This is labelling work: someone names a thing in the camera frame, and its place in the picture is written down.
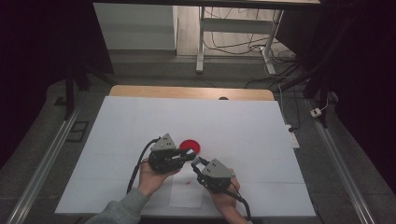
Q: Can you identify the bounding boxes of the white cabinet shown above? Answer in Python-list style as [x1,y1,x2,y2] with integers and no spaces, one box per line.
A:
[92,3,178,50]

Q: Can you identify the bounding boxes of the black metal stand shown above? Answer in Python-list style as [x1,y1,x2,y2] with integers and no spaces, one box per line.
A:
[279,62,332,129]
[64,62,116,121]

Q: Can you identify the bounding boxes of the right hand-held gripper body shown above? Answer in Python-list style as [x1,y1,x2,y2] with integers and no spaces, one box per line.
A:
[196,158,236,194]

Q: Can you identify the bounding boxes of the dark curtain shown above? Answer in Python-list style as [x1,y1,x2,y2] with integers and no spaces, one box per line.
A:
[0,0,114,169]
[276,0,396,194]

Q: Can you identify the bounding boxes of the person's right hand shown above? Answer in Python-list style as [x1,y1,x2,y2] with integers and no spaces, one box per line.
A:
[206,176,242,217]

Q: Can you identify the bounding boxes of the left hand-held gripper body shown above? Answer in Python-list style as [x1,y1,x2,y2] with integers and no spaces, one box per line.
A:
[148,133,185,175]

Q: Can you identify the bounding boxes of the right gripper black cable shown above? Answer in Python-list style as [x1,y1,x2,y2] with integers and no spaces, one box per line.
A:
[225,181,253,223]

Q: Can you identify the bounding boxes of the desk with white legs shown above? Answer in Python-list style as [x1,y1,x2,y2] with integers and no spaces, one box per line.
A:
[92,0,321,76]

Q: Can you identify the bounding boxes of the round red ink pad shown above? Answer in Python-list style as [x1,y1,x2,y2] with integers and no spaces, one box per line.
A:
[179,139,202,154]

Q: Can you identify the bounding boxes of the large white table cover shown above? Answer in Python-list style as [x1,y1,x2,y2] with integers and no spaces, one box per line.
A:
[54,95,317,217]

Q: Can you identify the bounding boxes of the white power strip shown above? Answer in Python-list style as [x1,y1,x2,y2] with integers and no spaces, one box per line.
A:
[285,124,301,149]

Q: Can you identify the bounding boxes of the aluminium floor rail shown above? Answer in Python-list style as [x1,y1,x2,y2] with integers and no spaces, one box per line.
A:
[6,102,83,224]
[304,98,377,224]

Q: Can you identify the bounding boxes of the person's left hand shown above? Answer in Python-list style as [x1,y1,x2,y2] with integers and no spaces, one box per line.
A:
[136,158,182,199]

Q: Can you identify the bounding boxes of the tangle of black floor cables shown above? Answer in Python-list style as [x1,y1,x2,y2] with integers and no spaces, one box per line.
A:
[204,7,303,90]

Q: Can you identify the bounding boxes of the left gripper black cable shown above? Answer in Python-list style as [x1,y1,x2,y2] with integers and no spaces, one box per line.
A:
[125,136,162,195]

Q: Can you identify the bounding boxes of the white paper sheet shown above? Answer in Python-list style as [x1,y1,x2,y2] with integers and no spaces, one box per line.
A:
[168,162,205,209]

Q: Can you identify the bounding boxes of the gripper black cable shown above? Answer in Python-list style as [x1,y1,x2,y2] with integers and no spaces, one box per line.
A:
[125,136,162,195]
[225,181,253,223]

